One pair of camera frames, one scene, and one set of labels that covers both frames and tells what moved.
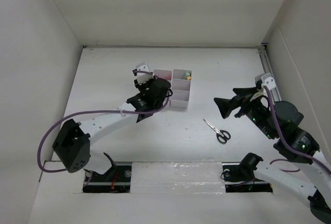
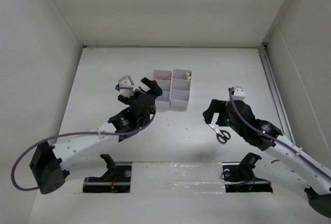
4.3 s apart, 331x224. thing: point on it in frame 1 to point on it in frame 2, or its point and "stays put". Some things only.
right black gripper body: [256, 111] to [234, 125]
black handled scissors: [222, 135] stays put
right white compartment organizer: [181, 85] stays put
